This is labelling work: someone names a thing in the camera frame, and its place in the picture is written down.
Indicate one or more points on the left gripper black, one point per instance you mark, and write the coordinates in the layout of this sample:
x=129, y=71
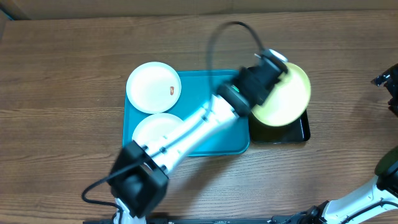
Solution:
x=243, y=73

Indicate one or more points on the yellow plate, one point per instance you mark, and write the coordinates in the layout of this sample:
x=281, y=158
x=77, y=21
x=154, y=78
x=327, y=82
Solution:
x=288, y=99

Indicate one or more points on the white plate with ketchup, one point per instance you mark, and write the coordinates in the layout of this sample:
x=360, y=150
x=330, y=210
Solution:
x=155, y=126

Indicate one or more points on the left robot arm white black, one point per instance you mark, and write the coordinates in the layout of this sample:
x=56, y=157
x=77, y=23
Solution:
x=140, y=174

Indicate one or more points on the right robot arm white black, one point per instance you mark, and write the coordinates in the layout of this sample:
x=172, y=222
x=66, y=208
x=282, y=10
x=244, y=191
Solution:
x=377, y=196

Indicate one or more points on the teal plastic tray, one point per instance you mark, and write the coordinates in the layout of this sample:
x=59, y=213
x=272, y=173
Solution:
x=195, y=91

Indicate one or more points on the black water tray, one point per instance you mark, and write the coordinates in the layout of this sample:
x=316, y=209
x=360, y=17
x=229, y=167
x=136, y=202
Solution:
x=298, y=131

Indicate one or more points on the white plate upper left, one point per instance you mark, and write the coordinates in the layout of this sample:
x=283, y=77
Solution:
x=153, y=87

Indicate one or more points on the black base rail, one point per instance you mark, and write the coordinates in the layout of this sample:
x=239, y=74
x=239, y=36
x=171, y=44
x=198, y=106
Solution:
x=300, y=217

